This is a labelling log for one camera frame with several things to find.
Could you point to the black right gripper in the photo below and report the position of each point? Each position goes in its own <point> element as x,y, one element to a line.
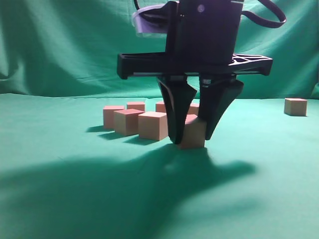
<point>200,41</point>

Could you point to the pink cube placed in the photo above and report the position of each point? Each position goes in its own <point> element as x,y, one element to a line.
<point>193,109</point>
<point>152,125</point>
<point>160,107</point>

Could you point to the pink cube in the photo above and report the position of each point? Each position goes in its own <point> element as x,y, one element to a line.
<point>295,107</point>
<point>194,133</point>

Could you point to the pink cube carried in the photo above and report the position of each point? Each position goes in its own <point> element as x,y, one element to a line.
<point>108,115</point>
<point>126,121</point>
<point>141,106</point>

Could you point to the green cloth backdrop and cover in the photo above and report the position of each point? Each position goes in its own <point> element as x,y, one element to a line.
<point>63,176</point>

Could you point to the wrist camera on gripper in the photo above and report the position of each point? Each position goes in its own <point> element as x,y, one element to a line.
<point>152,19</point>

